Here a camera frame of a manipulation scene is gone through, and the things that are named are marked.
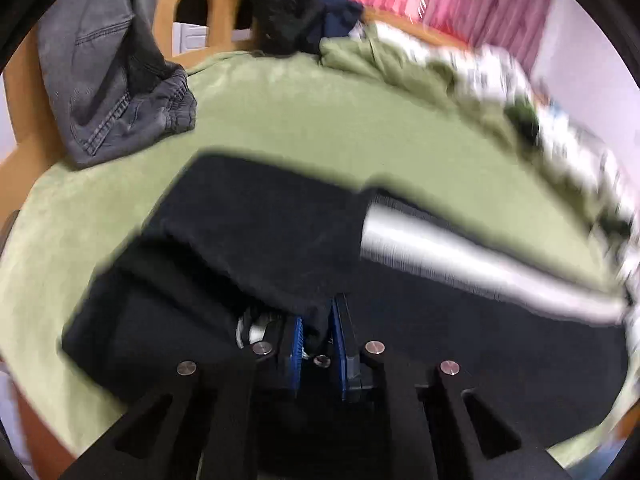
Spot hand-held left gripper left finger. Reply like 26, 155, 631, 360
60, 312, 306, 480

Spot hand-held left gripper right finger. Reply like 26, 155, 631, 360
330, 294, 576, 480

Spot navy blue garment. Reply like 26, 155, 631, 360
305, 0, 365, 53

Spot white flower print quilt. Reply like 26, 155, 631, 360
360, 20, 640, 341

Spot black jacket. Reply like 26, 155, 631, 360
237, 0, 326, 56

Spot red flower print curtain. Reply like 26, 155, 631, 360
305, 0, 556, 68

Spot grey jeans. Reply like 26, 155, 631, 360
37, 0, 198, 170

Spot black pants with white waistband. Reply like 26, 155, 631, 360
60, 152, 636, 456

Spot green fleece bed sheet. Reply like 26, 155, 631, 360
0, 52, 631, 466

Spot crumpled green blanket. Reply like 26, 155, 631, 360
320, 22, 541, 151

